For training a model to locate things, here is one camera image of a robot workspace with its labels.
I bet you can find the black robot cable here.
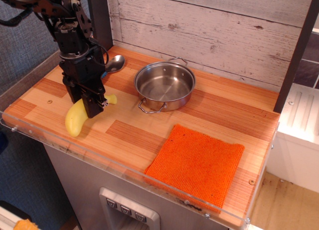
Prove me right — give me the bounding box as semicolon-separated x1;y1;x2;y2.
0;9;34;27

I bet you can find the blue handled metal spoon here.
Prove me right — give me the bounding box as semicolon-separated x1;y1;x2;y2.
101;55;125;78

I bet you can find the clear acrylic table guard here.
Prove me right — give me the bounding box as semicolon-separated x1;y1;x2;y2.
2;106;279;230

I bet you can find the yellow plastic banana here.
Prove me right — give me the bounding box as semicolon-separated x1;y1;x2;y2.
65;94;118;138

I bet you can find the grey dispenser button panel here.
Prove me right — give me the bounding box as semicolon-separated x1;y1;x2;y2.
99;187;160;230

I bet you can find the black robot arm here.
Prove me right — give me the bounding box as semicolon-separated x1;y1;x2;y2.
0;0;108;118

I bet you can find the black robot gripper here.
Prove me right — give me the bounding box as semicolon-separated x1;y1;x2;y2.
59;44;108;118

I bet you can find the yellow object bottom corner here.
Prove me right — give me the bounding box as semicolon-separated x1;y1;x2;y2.
13;220;39;230

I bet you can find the orange knitted cloth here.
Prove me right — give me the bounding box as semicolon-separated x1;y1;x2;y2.
144;124;245;213

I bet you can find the stainless steel pot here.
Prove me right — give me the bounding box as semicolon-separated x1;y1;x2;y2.
134;57;196;114

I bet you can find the dark right shelf post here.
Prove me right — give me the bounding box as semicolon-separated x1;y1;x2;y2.
273;0;319;113

